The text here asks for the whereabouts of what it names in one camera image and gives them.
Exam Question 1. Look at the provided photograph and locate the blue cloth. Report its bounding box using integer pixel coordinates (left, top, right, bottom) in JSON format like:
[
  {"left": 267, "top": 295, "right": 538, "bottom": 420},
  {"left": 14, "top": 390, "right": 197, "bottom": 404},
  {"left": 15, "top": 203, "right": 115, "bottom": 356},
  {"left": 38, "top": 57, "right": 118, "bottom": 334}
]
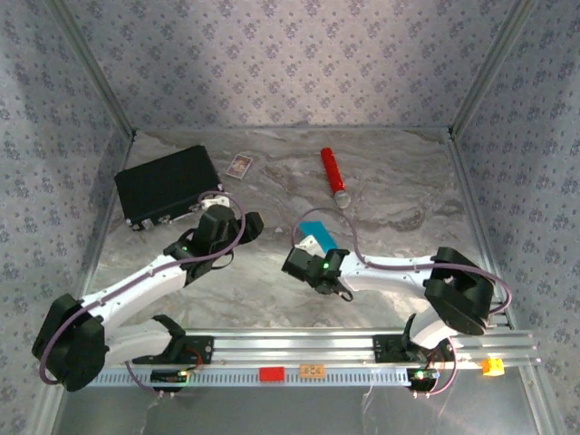
[{"left": 298, "top": 219, "right": 339, "bottom": 253}]

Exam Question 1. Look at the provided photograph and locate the small printed card box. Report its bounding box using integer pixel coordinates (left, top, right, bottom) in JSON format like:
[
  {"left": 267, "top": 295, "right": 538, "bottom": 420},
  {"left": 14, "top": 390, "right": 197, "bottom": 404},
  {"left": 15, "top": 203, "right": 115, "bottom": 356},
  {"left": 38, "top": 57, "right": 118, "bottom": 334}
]
[{"left": 225, "top": 152, "right": 254, "bottom": 179}]

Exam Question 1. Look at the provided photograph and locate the black hard case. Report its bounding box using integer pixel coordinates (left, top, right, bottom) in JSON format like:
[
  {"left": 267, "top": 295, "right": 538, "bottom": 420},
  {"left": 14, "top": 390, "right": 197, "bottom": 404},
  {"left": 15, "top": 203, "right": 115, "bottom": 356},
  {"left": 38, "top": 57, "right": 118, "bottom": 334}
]
[{"left": 112, "top": 143, "right": 227, "bottom": 233}]

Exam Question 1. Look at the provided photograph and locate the red microphone with silver head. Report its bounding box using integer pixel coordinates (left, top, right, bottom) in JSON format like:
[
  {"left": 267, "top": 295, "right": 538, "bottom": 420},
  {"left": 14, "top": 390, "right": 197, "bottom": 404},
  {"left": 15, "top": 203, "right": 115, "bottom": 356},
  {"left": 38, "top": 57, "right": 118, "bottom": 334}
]
[{"left": 319, "top": 146, "right": 353, "bottom": 210}]

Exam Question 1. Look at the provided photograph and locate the left black controller board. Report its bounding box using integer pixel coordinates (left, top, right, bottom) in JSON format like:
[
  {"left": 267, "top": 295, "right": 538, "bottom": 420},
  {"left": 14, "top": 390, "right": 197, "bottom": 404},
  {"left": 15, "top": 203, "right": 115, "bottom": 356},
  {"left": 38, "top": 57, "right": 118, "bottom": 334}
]
[{"left": 150, "top": 368, "right": 189, "bottom": 393}]

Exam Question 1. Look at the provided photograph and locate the black controller board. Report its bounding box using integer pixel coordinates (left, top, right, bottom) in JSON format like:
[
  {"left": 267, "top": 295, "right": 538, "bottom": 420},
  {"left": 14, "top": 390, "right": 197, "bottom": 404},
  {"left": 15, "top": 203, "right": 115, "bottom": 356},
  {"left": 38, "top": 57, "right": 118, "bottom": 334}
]
[
  {"left": 150, "top": 368, "right": 189, "bottom": 393},
  {"left": 405, "top": 367, "right": 440, "bottom": 392}
]

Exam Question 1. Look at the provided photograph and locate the right black controller board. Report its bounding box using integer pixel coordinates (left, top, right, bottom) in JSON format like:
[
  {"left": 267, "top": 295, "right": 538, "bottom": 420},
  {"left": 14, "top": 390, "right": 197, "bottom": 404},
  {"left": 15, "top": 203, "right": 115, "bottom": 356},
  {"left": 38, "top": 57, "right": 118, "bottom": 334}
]
[{"left": 405, "top": 367, "right": 440, "bottom": 392}]

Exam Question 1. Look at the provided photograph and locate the yellow orange block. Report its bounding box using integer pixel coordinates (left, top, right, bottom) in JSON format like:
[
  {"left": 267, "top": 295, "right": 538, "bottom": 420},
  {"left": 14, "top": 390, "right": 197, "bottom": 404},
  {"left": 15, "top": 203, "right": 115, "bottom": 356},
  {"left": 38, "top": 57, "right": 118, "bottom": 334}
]
[{"left": 480, "top": 357, "right": 506, "bottom": 377}]

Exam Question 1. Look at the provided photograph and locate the aluminium mounting rail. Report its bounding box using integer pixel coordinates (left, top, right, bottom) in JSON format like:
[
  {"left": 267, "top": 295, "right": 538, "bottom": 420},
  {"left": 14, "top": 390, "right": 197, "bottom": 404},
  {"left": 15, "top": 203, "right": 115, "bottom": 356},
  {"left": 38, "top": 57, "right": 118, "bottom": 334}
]
[{"left": 106, "top": 329, "right": 543, "bottom": 369}]

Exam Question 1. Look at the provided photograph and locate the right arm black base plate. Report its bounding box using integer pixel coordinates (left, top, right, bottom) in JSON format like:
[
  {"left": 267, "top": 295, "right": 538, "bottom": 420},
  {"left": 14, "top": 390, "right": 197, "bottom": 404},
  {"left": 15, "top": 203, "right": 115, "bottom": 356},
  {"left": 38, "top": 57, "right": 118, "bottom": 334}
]
[{"left": 372, "top": 333, "right": 457, "bottom": 364}]

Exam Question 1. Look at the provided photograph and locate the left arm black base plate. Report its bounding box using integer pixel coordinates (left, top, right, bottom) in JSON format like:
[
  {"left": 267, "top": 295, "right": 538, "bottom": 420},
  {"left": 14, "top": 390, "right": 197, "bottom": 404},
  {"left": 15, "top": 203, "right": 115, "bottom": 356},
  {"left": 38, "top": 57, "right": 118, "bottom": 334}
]
[{"left": 130, "top": 333, "right": 215, "bottom": 366}]

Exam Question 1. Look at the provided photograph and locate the aluminium frame side bar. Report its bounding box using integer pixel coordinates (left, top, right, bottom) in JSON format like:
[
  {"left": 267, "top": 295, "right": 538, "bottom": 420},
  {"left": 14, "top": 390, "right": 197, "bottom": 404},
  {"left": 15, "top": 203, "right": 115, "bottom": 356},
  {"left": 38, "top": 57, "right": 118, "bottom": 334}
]
[
  {"left": 70, "top": 130, "right": 137, "bottom": 332},
  {"left": 446, "top": 129, "right": 517, "bottom": 330}
]

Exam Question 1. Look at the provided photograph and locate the grey slotted cable duct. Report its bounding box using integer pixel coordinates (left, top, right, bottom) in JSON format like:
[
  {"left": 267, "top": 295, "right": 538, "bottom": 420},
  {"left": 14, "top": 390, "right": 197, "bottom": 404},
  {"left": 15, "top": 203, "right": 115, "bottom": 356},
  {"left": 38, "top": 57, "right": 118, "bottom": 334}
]
[{"left": 88, "top": 366, "right": 411, "bottom": 389}]

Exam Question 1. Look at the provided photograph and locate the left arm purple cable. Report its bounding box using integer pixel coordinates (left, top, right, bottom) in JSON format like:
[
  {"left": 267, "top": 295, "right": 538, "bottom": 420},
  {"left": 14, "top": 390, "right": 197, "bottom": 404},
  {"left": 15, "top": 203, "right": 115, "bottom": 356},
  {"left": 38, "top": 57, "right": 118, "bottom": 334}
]
[{"left": 38, "top": 189, "right": 248, "bottom": 401}]

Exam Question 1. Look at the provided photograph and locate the aluminium frame post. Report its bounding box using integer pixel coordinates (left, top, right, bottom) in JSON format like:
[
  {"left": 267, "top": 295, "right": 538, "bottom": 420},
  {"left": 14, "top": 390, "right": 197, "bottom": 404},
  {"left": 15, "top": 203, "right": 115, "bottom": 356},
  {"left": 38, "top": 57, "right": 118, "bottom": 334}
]
[{"left": 448, "top": 0, "right": 543, "bottom": 138}]

